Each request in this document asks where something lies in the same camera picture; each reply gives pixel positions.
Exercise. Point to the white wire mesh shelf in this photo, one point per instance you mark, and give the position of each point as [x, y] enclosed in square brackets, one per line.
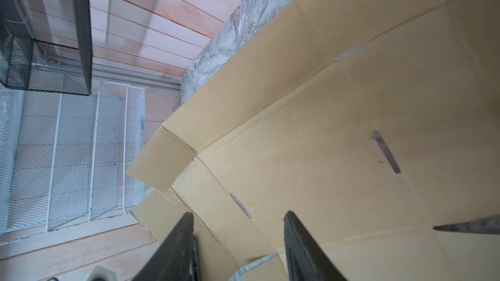
[64, 157]

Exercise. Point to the brown cardboard box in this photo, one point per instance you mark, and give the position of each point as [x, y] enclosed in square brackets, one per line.
[375, 121]

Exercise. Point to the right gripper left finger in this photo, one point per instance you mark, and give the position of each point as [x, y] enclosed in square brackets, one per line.
[177, 258]

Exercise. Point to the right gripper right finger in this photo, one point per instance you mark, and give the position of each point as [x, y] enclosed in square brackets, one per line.
[305, 259]

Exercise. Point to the black wire mesh basket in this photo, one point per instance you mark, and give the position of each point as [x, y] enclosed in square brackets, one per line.
[46, 46]

